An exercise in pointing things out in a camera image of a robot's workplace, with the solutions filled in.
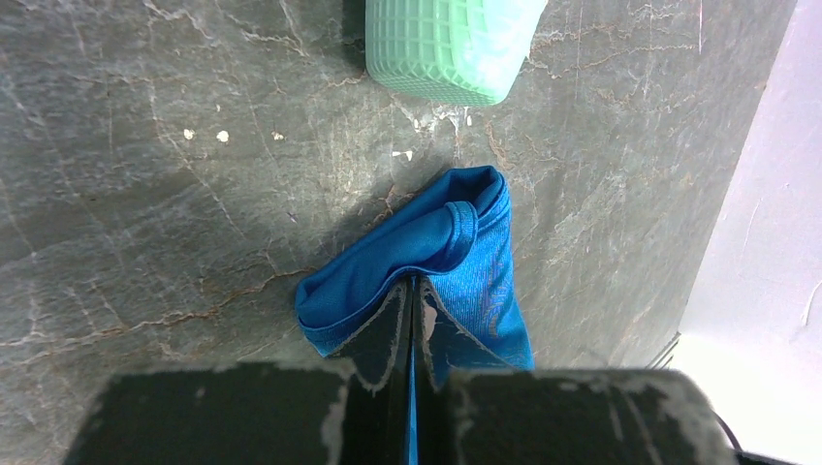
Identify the mint green flashlight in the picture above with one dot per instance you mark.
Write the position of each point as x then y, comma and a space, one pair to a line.
456, 52

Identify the blue cloth napkin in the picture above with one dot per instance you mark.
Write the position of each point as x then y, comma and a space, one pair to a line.
457, 235

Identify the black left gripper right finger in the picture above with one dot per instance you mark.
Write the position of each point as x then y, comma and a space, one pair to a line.
472, 407

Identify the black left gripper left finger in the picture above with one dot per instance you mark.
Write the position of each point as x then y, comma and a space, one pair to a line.
257, 417

